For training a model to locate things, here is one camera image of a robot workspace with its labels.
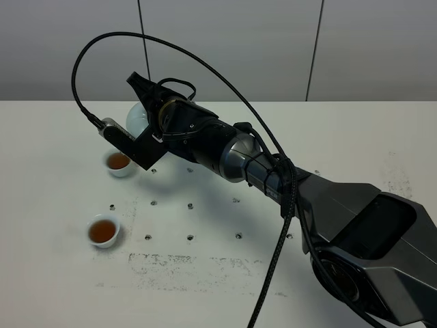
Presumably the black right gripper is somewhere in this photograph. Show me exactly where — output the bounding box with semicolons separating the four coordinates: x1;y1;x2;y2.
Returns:
126;72;236;171

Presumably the light blue porcelain teapot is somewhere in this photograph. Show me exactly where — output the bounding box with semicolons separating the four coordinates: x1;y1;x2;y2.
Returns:
126;102;149;139

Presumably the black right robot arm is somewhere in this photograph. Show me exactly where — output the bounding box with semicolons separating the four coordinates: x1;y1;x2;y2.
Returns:
128;73;436;327

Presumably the far light blue teacup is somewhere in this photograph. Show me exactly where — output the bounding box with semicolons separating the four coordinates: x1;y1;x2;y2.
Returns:
103;150;135;178

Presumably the light blue teacup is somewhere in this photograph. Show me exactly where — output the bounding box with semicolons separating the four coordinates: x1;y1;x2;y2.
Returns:
103;150;135;178
86;214;120;249

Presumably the near light blue teacup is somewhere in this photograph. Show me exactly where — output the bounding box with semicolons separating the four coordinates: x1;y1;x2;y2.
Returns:
86;214;120;249

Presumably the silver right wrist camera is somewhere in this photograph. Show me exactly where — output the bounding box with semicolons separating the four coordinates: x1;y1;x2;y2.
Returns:
99;118;135;156

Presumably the black braided cable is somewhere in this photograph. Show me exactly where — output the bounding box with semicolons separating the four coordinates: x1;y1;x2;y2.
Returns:
70;31;301;328

